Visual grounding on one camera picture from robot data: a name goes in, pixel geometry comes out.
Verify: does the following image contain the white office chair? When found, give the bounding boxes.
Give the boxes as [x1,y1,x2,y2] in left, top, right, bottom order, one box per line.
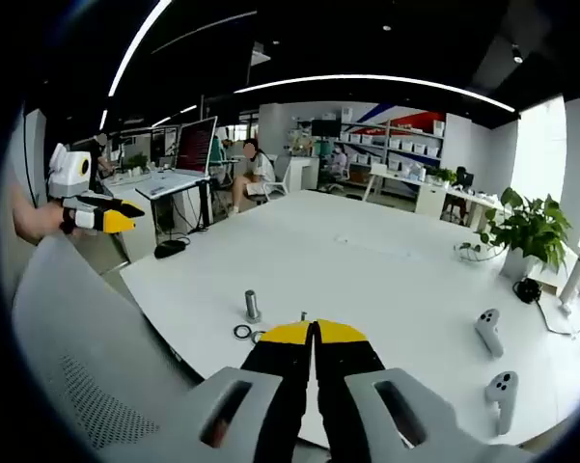
[262,153,293,202]

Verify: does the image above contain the black screen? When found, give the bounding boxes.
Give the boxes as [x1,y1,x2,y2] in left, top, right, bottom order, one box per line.
[311,119,343,139]

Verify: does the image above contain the black power adapter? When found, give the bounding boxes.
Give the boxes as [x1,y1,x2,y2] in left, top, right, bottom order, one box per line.
[512,277,542,305]

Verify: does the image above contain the potted green plant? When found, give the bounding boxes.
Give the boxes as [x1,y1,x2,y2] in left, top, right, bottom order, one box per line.
[456,186,574,290]

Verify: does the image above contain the straight ceiling light strip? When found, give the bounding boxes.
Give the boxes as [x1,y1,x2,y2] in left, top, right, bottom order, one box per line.
[108,0,174,97]

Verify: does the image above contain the white handheld controller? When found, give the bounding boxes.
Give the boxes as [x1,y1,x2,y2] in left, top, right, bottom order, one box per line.
[483,369,520,437]
[474,308,506,359]

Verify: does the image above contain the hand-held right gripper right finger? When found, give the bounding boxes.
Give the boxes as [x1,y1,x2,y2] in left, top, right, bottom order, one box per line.
[316,317,537,463]

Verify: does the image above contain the white upright stand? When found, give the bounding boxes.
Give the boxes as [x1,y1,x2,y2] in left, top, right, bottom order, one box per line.
[558,250,580,317]

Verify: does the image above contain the white standing desk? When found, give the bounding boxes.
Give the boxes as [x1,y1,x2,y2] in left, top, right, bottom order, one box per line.
[133,169,212,233]

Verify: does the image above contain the rows of white storage bins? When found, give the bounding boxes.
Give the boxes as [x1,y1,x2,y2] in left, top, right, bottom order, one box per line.
[349,120,445,170]

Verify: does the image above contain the large threaded steel stud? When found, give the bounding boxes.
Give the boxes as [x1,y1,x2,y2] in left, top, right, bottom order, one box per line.
[244,288,263,324]

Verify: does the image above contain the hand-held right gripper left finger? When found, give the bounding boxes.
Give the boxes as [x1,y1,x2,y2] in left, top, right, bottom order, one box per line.
[100,321,316,463]

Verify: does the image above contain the person's left hand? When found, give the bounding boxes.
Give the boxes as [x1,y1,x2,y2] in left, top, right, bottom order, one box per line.
[31,200,67,241]

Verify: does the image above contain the white cabinet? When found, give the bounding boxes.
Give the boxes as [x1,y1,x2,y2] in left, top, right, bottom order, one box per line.
[283,156,320,192]

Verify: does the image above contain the grey mesh office chair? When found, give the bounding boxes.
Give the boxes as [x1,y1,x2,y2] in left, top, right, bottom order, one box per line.
[10,235,252,463]

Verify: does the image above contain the long white workbench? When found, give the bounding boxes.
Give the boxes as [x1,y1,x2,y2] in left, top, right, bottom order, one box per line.
[361,162,448,204]

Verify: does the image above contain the metal storage shelf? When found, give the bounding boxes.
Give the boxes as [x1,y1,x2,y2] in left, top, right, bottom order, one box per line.
[340,118,448,192]

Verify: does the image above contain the computer monitor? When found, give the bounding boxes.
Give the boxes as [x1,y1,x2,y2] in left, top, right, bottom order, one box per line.
[175,115,219,177]

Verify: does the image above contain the thin adapter cable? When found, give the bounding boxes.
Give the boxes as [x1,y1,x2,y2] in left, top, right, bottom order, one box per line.
[535,297,580,338]

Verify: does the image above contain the small potted plant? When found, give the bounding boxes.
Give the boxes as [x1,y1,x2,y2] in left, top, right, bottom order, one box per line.
[427,166,458,188]

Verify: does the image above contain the curved ceiling light strip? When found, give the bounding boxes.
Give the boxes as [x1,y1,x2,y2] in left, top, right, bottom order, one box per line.
[234,73,517,115]

